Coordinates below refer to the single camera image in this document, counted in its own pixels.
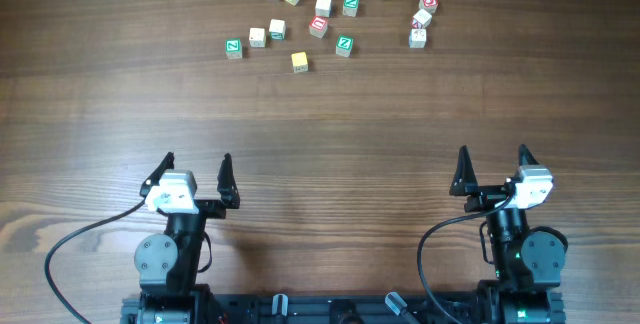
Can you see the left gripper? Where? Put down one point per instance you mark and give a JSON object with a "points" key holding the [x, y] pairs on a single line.
{"points": [[226, 193]]}

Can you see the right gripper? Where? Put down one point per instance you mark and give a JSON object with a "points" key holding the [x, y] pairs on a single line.
{"points": [[465, 183]]}

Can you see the white block dotted face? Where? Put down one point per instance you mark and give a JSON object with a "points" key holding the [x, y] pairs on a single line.
{"points": [[257, 37]]}

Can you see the white block green side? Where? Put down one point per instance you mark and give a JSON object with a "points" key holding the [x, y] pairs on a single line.
{"points": [[277, 29]]}

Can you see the green N block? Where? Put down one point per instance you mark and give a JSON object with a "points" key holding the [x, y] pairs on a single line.
{"points": [[350, 8]]}

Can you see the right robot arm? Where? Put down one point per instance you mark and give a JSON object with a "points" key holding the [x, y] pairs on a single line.
{"points": [[528, 261]]}

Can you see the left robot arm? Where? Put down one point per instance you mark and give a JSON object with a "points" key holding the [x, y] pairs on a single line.
{"points": [[168, 263]]}

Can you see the green Z block left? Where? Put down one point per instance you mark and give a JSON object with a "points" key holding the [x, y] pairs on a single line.
{"points": [[234, 48]]}

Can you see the green z block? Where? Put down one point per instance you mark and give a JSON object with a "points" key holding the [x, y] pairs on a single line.
{"points": [[344, 46], [234, 48]]}

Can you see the white picture block right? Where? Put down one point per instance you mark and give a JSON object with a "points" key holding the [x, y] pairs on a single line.
{"points": [[417, 38]]}

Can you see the white block red side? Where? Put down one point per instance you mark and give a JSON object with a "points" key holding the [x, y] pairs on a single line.
{"points": [[421, 19]]}

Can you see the red letter block right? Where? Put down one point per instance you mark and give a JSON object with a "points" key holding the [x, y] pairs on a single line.
{"points": [[429, 6]]}

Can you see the red U block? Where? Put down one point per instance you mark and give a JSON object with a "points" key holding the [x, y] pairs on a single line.
{"points": [[318, 27]]}

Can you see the green Z block centre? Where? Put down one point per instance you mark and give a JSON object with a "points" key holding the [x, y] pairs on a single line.
{"points": [[344, 46]]}

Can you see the plain wooden block blue side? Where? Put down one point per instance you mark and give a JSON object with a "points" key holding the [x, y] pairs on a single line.
{"points": [[323, 8]]}

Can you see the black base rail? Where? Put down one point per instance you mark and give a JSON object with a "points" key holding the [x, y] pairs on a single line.
{"points": [[465, 307]]}

